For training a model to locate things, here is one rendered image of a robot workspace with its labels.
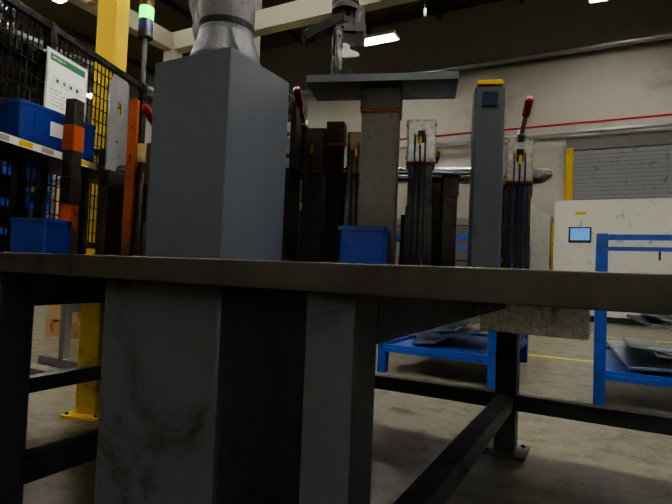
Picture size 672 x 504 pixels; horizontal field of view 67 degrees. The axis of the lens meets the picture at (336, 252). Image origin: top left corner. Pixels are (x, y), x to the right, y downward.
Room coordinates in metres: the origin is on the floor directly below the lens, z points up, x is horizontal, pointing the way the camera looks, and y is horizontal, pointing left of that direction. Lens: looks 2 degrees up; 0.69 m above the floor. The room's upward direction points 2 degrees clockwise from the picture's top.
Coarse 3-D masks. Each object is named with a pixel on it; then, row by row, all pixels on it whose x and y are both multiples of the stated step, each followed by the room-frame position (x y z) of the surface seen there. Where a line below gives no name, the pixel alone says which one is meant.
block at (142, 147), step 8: (144, 144) 1.58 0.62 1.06; (144, 152) 1.58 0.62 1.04; (144, 160) 1.58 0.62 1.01; (144, 168) 1.59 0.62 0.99; (136, 176) 1.59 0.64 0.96; (144, 176) 1.59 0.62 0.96; (136, 184) 1.59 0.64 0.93; (144, 184) 1.59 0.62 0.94; (136, 192) 1.59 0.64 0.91; (144, 192) 1.60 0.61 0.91; (136, 200) 1.59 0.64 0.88; (144, 200) 1.60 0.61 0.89; (136, 208) 1.59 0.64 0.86; (144, 208) 1.60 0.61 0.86; (136, 216) 1.59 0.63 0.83; (144, 216) 1.60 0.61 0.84; (136, 224) 1.59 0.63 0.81; (136, 232) 1.59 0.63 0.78; (136, 240) 1.59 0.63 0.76; (136, 248) 1.59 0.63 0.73
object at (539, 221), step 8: (536, 208) 9.32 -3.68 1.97; (536, 216) 9.34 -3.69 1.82; (544, 216) 10.08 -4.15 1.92; (536, 224) 9.36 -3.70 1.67; (544, 224) 10.10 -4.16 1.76; (536, 232) 9.38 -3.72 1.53; (544, 232) 10.12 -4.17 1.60; (536, 240) 9.40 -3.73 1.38; (544, 240) 10.15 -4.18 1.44; (536, 248) 9.42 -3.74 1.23; (544, 248) 10.17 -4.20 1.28; (536, 256) 9.43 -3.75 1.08; (544, 256) 10.19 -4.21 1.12; (536, 264) 9.45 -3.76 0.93; (544, 264) 10.21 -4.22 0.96
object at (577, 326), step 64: (0, 320) 1.10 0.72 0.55; (320, 320) 0.71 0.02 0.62; (384, 320) 0.78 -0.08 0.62; (448, 320) 1.10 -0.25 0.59; (512, 320) 1.71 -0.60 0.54; (576, 320) 1.62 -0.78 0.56; (0, 384) 1.11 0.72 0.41; (64, 384) 2.08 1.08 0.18; (320, 384) 0.71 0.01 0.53; (384, 384) 2.24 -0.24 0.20; (448, 384) 2.13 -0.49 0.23; (512, 384) 1.97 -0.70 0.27; (0, 448) 1.11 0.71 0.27; (64, 448) 1.26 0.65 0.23; (320, 448) 0.71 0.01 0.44; (448, 448) 1.35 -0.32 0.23; (512, 448) 1.97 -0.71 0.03
